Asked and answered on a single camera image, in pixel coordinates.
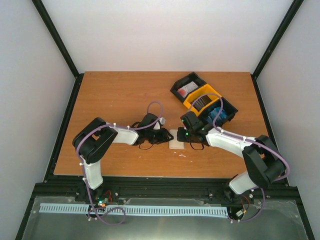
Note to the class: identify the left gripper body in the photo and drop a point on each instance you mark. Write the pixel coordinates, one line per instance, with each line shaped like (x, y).
(155, 138)

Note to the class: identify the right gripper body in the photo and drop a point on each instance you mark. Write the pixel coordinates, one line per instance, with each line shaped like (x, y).
(186, 138)

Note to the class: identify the beige card holder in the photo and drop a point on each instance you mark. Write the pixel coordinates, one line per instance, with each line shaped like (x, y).
(174, 144)

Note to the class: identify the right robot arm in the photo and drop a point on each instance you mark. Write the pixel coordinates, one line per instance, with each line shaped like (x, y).
(264, 164)

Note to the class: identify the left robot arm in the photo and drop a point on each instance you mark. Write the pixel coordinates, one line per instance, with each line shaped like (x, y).
(95, 139)

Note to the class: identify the blue cards stack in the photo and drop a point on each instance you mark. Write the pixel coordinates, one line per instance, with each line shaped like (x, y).
(215, 117)

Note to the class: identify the dark grey cards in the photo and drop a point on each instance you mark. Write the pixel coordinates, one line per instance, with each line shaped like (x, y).
(201, 102)

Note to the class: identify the black bin with blue cards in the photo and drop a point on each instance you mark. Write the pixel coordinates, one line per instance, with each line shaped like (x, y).
(228, 113)

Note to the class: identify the red white cards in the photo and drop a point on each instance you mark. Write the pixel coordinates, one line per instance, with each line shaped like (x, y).
(188, 88)

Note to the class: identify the yellow bin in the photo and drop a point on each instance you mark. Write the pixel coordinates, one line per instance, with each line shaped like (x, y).
(202, 91)

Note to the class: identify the small electronics board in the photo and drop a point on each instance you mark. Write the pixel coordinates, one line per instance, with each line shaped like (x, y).
(103, 201)

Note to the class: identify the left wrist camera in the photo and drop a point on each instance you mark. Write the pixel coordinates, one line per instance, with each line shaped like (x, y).
(159, 124)

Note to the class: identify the light blue cable duct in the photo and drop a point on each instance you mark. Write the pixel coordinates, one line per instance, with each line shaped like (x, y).
(137, 210)

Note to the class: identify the black aluminium rail base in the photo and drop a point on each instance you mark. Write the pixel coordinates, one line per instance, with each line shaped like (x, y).
(209, 190)

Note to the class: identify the right black frame post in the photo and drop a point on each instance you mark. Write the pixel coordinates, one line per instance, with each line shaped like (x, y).
(283, 26)

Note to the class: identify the black frame post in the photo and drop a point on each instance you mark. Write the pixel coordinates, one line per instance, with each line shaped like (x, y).
(283, 26)
(48, 22)

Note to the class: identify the left black frame post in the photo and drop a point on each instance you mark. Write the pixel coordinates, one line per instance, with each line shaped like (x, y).
(48, 22)

